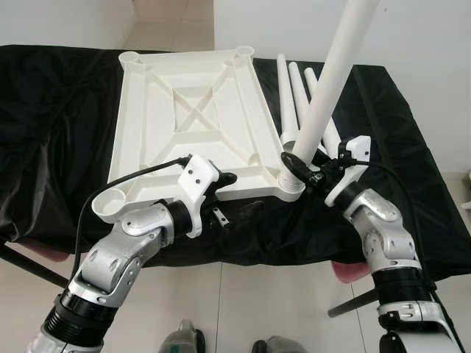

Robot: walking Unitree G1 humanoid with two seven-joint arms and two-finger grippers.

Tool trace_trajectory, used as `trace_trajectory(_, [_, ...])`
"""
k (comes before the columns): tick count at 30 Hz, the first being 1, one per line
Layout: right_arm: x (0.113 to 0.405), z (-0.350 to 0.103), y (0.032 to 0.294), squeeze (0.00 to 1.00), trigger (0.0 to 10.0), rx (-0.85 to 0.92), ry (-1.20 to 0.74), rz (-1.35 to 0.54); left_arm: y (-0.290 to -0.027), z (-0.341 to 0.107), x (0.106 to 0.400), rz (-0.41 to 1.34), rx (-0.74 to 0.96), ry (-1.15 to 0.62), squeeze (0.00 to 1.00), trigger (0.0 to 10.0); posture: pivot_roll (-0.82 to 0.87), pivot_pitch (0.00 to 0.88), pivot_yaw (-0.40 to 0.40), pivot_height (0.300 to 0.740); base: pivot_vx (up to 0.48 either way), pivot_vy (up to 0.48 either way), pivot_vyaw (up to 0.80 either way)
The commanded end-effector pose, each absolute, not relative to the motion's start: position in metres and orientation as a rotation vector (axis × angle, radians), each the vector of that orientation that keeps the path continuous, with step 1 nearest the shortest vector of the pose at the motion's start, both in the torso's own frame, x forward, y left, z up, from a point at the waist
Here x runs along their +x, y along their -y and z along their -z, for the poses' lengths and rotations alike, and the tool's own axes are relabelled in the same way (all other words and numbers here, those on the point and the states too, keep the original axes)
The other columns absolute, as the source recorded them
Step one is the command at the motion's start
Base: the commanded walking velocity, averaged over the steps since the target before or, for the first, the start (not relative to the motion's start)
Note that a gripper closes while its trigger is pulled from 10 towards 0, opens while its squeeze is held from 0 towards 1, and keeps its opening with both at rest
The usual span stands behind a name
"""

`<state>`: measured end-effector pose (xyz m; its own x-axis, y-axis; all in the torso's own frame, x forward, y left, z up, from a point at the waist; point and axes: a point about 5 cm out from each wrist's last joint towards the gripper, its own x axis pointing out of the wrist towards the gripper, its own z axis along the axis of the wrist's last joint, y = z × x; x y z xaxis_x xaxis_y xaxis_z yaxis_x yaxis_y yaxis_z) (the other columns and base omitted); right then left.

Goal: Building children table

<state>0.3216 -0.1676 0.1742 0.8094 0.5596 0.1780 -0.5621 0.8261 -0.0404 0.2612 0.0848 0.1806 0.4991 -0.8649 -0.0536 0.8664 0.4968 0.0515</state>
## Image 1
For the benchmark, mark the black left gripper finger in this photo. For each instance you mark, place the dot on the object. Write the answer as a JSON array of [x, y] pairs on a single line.
[[243, 213], [226, 181]]

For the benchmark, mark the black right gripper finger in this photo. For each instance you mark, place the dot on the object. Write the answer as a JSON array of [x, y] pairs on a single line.
[[296, 165]]

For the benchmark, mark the pink cloth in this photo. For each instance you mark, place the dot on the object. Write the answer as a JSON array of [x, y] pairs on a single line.
[[352, 271], [44, 252]]

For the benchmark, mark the grey robot left foot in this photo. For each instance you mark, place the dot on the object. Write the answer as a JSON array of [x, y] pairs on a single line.
[[182, 340]]

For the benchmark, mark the black tablecloth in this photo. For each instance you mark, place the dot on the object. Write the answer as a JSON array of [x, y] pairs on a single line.
[[59, 132]]

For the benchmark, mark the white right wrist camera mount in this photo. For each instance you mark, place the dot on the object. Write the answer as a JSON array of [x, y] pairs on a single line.
[[346, 184]]

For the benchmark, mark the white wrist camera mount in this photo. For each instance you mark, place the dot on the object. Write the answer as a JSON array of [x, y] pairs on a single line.
[[199, 175], [346, 184]]

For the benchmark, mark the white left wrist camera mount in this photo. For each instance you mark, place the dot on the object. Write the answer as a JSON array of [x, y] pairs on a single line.
[[199, 175]]

